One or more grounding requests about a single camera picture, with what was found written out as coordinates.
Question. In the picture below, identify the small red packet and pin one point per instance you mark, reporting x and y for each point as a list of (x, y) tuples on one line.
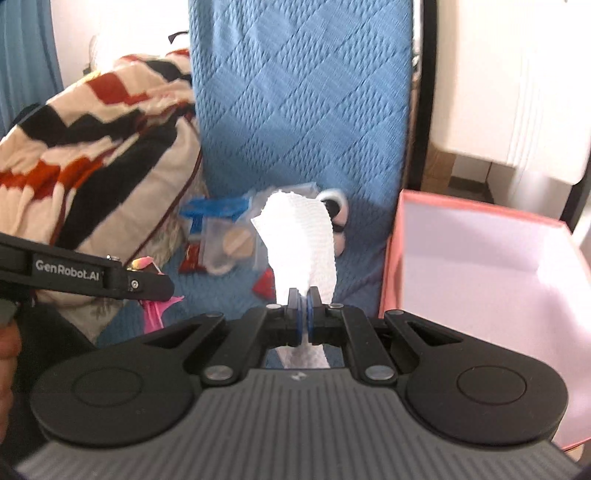
[(264, 282)]

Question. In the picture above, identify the striped fleece blanket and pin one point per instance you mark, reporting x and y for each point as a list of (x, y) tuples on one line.
[(92, 161)]

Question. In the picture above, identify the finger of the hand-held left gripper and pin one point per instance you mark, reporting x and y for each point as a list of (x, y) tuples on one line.
[(143, 286)]

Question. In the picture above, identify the red patterned snack packet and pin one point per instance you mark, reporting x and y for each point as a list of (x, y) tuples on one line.
[(190, 258)]

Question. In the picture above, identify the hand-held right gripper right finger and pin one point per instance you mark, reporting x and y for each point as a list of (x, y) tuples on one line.
[(313, 321)]

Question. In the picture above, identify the blue quilted bedsheet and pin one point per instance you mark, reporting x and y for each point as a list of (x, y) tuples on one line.
[(300, 92)]

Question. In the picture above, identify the clear bag of round pads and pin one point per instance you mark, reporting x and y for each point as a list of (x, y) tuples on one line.
[(233, 244)]

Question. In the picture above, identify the pink cardboard box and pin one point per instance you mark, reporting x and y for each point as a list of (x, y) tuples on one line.
[(485, 277)]

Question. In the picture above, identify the pink wrapper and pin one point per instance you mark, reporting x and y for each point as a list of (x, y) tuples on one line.
[(154, 314)]

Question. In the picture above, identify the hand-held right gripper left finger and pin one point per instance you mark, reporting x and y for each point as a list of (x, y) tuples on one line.
[(298, 321)]

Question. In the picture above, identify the blue snack packet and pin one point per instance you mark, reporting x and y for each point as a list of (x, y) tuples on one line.
[(212, 207)]

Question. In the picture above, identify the blue curtain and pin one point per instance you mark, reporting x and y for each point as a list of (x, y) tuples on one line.
[(25, 60)]

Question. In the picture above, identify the white paper towel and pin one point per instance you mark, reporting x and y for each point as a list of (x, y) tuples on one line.
[(298, 235)]

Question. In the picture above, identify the panda plush toy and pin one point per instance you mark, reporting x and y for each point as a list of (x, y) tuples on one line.
[(339, 205)]

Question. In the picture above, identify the person's left hand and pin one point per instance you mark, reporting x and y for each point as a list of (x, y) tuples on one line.
[(7, 360)]

